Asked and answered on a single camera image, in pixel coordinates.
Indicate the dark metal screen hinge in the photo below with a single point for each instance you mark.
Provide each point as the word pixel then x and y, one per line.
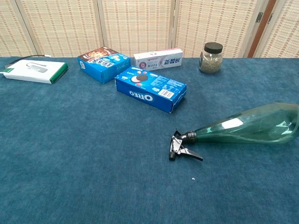
pixel 270 18
pixel 259 17

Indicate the woven bamboo screen panel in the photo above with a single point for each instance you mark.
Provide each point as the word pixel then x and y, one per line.
pixel 60 28
pixel 11 35
pixel 285 35
pixel 215 21
pixel 137 23

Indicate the green transparent spray bottle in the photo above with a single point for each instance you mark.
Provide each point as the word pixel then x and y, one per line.
pixel 257 126

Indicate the white box with green edge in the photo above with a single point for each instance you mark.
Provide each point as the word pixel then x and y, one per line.
pixel 35 71

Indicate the white pink toothpaste box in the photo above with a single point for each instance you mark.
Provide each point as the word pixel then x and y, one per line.
pixel 158 61

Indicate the blue tablecloth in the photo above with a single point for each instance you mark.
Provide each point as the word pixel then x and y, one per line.
pixel 93 151

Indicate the blue Oreo cookie box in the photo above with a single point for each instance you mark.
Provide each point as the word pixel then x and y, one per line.
pixel 149 91

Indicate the blue and brown snack box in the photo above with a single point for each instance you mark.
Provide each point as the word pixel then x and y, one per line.
pixel 102 66

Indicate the brown wooden post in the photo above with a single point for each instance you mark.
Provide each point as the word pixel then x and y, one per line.
pixel 260 32

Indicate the glass jar with black lid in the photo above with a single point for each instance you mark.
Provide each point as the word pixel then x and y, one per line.
pixel 210 61

